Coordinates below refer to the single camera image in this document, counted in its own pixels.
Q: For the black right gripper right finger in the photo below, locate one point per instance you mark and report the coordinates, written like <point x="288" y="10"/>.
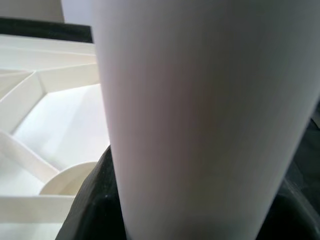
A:
<point x="290" y="220"/>

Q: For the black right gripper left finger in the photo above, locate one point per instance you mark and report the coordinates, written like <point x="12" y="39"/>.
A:
<point x="97" y="207"/>

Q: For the white plastic children table top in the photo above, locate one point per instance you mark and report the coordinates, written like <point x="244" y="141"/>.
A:
<point x="50" y="112"/>

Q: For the white plastic table leg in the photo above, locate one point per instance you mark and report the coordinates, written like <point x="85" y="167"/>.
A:
<point x="200" y="112"/>

